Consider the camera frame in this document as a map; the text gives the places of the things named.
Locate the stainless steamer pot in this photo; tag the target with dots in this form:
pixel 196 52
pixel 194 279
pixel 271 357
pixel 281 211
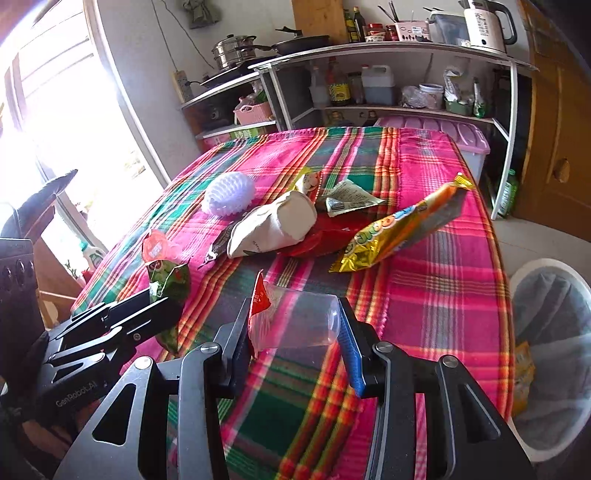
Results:
pixel 233 53

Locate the black silver wrapper strip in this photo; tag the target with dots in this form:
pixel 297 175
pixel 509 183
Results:
pixel 217 247

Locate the white power strip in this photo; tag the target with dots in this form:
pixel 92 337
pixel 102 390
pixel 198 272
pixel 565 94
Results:
pixel 182 85

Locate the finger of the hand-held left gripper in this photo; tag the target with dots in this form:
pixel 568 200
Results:
pixel 111 311
pixel 124 334

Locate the low grey shelf unit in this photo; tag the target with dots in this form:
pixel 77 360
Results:
pixel 217 90

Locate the small yellow red wrapper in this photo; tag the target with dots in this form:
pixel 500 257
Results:
pixel 307 181

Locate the green and red snack packet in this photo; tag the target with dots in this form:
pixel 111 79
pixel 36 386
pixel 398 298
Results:
pixel 170 277

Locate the white electric kettle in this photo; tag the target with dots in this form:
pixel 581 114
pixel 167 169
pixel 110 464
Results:
pixel 485 25

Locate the red lidded jar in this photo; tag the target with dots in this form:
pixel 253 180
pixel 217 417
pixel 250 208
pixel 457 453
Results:
pixel 376 30

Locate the beige paper bag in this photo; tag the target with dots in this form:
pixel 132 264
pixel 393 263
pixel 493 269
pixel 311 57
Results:
pixel 277 221

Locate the green hanging cloth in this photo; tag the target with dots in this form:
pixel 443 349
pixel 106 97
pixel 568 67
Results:
pixel 201 11

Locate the long yellow snack packet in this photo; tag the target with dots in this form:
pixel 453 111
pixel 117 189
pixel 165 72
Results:
pixel 383 235

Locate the clear plastic bottle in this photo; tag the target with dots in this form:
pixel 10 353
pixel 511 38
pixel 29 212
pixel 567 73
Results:
pixel 319 90

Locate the wooden door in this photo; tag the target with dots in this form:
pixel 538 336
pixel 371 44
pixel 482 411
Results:
pixel 563 115

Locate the white round trash bin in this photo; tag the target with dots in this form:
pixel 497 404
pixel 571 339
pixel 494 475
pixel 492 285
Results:
pixel 545 265

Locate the dark chopsticks bundle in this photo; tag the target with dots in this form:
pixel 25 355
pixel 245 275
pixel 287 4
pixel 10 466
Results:
pixel 392 11

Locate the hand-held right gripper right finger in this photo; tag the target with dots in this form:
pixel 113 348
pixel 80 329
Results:
pixel 352 353

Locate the pink utensil basket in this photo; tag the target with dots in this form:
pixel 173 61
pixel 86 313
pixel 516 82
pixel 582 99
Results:
pixel 413 31

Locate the translucent bin liner bag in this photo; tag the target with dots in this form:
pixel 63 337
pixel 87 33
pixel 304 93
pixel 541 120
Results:
pixel 563 346

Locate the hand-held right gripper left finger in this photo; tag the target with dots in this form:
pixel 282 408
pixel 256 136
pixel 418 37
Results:
pixel 234 347

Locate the yellow label oil bottle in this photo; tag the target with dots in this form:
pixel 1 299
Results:
pixel 338 87

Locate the black frying pan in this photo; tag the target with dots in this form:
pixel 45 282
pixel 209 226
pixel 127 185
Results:
pixel 300 44

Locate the black induction cooker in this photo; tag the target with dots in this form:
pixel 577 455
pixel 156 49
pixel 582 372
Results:
pixel 231 76

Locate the pink woven basket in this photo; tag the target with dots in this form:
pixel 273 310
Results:
pixel 253 113

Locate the white foam fruit net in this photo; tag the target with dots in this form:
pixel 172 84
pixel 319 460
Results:
pixel 228 194

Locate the white green detergent bottle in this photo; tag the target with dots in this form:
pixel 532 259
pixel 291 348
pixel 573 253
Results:
pixel 93 256

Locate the clear lidded food container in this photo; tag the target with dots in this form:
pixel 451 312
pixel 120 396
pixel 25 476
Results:
pixel 448 27

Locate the white jug with dark liquid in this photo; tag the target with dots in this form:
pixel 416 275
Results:
pixel 377 87

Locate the green and white box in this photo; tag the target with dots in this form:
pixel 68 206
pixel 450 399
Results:
pixel 240 136

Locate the dark sauce bottle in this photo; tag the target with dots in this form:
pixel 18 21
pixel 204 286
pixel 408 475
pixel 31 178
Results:
pixel 348 27
pixel 358 25

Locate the window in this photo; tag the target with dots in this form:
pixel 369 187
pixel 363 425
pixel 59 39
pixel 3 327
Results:
pixel 69 92

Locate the white food bags pile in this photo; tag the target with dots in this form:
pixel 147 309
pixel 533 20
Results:
pixel 457 90

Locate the grey green crumpled wrapper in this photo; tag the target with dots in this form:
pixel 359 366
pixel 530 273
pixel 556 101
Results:
pixel 351 196

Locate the white metal shelf unit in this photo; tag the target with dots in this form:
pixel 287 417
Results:
pixel 369 50

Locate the wooden cutting board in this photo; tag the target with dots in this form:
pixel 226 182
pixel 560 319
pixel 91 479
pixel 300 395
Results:
pixel 318 21

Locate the pink green plaid blanket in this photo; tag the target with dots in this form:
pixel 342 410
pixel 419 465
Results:
pixel 415 300

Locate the pink lidded storage box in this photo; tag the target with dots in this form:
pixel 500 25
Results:
pixel 438 129

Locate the yellow packet in bin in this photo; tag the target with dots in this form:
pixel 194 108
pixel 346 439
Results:
pixel 524 374

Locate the white plastic tub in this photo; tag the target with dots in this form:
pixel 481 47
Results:
pixel 431 97

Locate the green standing packet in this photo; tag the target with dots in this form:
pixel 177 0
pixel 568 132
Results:
pixel 479 99

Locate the green plastic bottle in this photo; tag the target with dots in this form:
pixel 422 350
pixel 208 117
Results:
pixel 508 194

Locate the clear plastic cup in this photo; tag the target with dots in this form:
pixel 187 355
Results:
pixel 304 318

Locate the brown glass jar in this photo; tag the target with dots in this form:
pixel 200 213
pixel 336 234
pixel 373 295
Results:
pixel 356 90

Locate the red and clear plastic wrapper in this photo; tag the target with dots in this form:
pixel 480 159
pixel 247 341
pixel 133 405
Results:
pixel 258 300

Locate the crumpled clear plastic bag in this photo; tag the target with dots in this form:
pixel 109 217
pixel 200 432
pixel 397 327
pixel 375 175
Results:
pixel 412 98

